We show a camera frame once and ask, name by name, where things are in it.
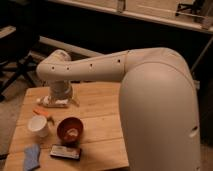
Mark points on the blue cloth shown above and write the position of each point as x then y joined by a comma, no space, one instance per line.
31,160

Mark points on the brown ceramic bowl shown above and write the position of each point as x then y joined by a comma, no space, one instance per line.
70,130

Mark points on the orange marker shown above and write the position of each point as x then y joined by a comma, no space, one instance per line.
42,113

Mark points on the wooden table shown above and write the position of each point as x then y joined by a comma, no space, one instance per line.
102,141

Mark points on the black office chair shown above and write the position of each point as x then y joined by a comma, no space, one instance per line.
15,57

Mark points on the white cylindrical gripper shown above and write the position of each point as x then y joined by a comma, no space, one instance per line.
60,90

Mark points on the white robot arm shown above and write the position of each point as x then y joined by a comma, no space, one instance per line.
157,102

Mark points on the white paper cup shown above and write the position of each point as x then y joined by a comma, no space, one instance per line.
38,125

